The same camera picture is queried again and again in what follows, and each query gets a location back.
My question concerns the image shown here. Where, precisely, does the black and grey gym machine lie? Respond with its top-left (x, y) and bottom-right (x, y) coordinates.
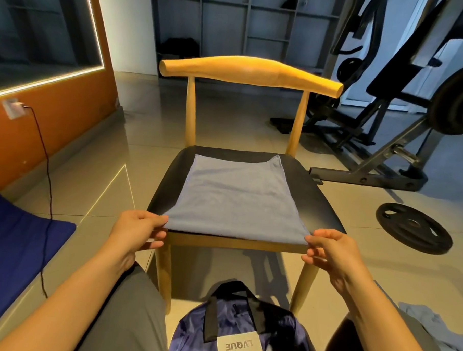
top-left (268, 0), bottom-right (463, 194)

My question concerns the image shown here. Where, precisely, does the grey shelf unit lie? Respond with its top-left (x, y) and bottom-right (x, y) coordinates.
top-left (148, 0), bottom-right (355, 84)

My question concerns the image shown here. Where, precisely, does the pile of blue-grey towels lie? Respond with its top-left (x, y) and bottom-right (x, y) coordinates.
top-left (396, 302), bottom-right (463, 351)

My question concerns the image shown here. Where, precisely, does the wooden chair with black seat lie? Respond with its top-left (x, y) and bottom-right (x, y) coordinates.
top-left (143, 52), bottom-right (354, 323)

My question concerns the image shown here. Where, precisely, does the person's left forearm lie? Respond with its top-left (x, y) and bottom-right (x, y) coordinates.
top-left (0, 244), bottom-right (134, 351)

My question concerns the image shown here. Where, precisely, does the person's right hand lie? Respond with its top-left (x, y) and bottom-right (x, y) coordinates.
top-left (300, 227), bottom-right (373, 296)

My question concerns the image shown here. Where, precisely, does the dark blue mat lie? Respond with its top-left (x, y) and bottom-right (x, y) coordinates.
top-left (0, 182), bottom-right (79, 344)

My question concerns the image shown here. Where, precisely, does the black cable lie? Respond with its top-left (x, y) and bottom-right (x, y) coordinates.
top-left (15, 105), bottom-right (59, 298)

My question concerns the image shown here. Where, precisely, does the person's right forearm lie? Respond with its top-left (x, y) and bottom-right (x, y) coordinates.
top-left (335, 274), bottom-right (443, 351)

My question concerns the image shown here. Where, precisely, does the mounted black weight plate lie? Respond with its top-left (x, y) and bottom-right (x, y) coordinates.
top-left (426, 60), bottom-right (463, 136)

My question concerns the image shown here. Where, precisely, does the person's left leg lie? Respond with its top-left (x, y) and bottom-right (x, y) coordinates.
top-left (74, 260), bottom-right (173, 351)

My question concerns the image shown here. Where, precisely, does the navy blue bag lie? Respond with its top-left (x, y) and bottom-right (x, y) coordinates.
top-left (169, 277), bottom-right (321, 351)

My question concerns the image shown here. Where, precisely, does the person's left hand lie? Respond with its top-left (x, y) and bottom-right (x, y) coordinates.
top-left (105, 208), bottom-right (170, 273)

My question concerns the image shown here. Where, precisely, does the single blue-grey towel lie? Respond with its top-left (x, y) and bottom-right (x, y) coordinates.
top-left (163, 150), bottom-right (316, 245)

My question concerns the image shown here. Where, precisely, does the loose black weight plate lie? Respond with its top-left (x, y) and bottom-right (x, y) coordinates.
top-left (374, 201), bottom-right (455, 256)

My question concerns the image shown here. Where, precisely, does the wall mirror with light strip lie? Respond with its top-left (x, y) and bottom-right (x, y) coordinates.
top-left (0, 0), bottom-right (108, 106)

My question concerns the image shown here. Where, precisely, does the white wall socket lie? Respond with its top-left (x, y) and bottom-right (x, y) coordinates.
top-left (0, 96), bottom-right (28, 121)

